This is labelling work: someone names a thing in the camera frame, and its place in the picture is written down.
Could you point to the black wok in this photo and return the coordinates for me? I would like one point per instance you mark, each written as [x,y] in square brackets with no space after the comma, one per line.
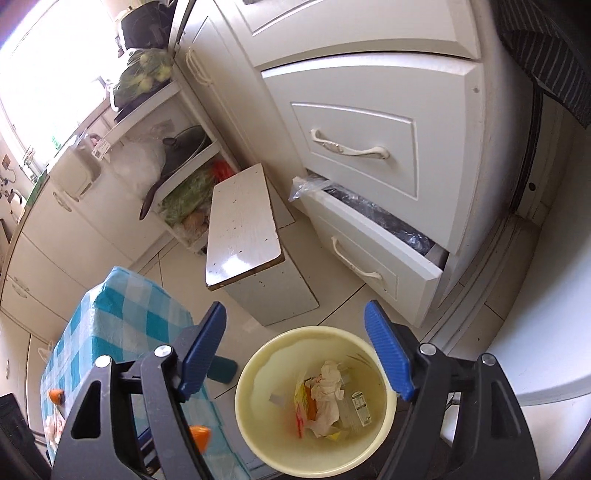
[184,147]

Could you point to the blue checked tablecloth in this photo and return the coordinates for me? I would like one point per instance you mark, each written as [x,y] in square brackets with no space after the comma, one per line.
[124,314]

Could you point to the white plastic bag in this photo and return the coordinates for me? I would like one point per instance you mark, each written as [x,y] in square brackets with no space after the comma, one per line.
[138,161]

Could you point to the white step stool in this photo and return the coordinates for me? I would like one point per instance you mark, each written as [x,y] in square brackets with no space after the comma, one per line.
[244,221]

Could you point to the white door panel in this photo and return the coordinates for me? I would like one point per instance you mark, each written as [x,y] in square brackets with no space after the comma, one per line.
[554,332]

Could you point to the white rack trolley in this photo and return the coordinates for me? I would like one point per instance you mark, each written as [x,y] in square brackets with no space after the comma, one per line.
[184,106]

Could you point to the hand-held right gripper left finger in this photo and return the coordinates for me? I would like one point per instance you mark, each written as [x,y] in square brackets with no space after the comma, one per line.
[201,350]

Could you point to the bag of green vegetables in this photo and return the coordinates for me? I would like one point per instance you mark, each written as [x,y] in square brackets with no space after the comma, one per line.
[138,78]

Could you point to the clear plastic bag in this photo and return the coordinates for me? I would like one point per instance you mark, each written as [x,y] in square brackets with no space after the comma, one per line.
[369,212]

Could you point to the white kitchen base cabinets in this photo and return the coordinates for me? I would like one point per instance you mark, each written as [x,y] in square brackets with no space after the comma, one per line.
[83,230]

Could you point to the red vegetable bag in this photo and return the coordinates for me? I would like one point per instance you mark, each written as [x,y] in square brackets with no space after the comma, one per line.
[224,170]

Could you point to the teal rounded object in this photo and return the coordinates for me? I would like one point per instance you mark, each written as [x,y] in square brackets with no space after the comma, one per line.
[225,370]

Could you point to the kitchen window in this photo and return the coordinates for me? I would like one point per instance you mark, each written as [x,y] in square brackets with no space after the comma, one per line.
[51,60]

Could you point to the leafy green vegetables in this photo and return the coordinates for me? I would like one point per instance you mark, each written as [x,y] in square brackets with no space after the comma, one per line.
[189,196]

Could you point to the pale yellow plastic bin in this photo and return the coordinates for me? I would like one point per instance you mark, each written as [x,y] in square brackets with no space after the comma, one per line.
[263,392]

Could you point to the white cabinet drawer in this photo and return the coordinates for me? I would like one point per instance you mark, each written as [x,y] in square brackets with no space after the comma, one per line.
[351,258]
[360,23]
[360,115]

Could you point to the dark striped cloth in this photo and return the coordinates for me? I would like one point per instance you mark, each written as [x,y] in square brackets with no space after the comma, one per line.
[549,50]

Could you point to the yellow white plastic wrapper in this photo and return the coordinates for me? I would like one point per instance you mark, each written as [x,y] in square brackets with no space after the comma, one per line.
[302,401]

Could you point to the orange peel piece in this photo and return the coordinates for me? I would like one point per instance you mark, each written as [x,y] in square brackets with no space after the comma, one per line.
[57,396]
[201,434]

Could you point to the clear printed wrapper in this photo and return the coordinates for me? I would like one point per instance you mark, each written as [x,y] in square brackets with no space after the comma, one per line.
[360,407]

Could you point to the white tissue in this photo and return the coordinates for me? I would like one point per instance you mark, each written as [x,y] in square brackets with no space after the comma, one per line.
[328,383]

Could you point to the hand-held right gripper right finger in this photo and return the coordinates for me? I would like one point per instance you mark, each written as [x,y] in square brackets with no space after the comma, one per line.
[390,350]

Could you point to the white hanging bin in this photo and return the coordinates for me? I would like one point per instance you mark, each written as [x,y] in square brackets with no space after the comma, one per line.
[81,168]

